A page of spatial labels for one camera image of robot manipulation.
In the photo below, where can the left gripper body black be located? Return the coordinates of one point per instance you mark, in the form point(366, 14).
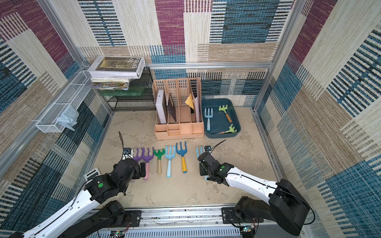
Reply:
point(136, 175)

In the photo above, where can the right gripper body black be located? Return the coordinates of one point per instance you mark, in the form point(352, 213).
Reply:
point(202, 169)

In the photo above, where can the light blue rake white handle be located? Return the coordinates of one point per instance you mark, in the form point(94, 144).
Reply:
point(199, 151)

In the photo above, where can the purple rake pink handle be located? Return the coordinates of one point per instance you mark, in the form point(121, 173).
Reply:
point(138, 153)
point(147, 155)

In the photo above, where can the green rake wooden handle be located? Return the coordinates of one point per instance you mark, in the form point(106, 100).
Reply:
point(159, 153)

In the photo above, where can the large light blue rake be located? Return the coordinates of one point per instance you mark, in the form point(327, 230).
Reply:
point(170, 153)

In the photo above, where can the blue tool yellow handle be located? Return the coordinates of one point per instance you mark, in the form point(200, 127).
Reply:
point(182, 151)

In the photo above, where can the lime cultivator wooden handle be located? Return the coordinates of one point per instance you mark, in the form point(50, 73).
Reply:
point(231, 129)

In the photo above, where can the teal plastic storage box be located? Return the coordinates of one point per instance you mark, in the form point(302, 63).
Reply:
point(219, 121)

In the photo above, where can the light blue fork white handle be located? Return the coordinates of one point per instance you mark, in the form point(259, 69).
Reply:
point(208, 114)

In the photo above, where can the lime fork wooden handle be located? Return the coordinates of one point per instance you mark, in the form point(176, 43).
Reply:
point(224, 109)

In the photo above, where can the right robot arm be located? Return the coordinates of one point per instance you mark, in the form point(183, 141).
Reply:
point(278, 201)

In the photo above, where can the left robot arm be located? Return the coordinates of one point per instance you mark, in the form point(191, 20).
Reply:
point(65, 222)

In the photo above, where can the white calculator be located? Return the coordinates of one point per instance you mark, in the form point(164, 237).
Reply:
point(92, 174)

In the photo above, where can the black mesh shelf rack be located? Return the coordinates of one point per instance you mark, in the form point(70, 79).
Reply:
point(145, 102)

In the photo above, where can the white grey book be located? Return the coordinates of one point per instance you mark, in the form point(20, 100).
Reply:
point(161, 106)

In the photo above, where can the yellow paper folder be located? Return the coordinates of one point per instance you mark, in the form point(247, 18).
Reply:
point(189, 101)

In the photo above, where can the dark navy notebook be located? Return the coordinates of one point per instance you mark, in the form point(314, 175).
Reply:
point(171, 107)

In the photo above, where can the pink plastic desk organizer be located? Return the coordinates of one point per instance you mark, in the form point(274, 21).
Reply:
point(186, 126)

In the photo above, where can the green folder on shelf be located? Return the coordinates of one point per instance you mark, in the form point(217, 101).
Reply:
point(131, 92)

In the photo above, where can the crumpled plastic bag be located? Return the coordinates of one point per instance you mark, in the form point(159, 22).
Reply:
point(68, 118)

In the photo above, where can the stack of magazines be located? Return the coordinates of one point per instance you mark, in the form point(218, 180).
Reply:
point(108, 84)

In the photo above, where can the white folio book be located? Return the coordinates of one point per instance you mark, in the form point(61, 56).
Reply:
point(117, 67)

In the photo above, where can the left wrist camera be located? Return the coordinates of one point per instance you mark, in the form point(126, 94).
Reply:
point(127, 153)

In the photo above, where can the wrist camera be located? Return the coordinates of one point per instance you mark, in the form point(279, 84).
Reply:
point(127, 153)
point(208, 149)

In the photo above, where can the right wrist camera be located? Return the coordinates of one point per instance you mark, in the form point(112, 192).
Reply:
point(208, 149)

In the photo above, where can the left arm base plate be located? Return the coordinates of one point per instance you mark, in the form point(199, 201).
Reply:
point(132, 218)

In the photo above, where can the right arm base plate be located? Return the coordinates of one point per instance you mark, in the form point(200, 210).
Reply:
point(229, 216)

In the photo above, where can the white wire wall basket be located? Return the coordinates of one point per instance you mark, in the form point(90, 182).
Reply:
point(71, 96)

